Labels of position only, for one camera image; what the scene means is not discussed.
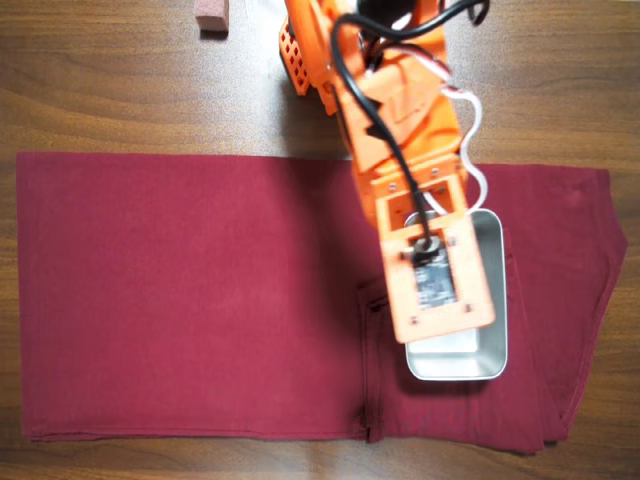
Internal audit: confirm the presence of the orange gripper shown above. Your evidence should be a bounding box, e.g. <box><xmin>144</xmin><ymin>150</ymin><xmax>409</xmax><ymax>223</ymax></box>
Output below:
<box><xmin>355</xmin><ymin>157</ymin><xmax>471</xmax><ymax>236</ymax></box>

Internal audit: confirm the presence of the pink cube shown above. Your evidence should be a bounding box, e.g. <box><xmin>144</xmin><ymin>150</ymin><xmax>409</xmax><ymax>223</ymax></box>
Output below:
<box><xmin>195</xmin><ymin>0</ymin><xmax>232</xmax><ymax>34</ymax></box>

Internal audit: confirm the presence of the silver metal tin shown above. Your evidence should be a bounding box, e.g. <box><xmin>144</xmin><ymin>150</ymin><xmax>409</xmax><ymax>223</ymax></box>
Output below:
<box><xmin>402</xmin><ymin>209</ymin><xmax>510</xmax><ymax>383</ymax></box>

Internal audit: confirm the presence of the maroon cloth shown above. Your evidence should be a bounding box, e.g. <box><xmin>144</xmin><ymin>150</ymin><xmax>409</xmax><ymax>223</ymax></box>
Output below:
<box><xmin>14</xmin><ymin>152</ymin><xmax>629</xmax><ymax>456</ymax></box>

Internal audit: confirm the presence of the white cable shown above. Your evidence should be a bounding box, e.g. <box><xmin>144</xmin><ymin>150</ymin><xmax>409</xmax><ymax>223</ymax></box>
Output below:
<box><xmin>422</xmin><ymin>82</ymin><xmax>490</xmax><ymax>217</ymax></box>

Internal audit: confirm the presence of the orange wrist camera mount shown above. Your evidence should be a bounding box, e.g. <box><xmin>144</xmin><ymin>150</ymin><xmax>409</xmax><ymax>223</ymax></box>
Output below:
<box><xmin>378</xmin><ymin>213</ymin><xmax>498</xmax><ymax>345</ymax></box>

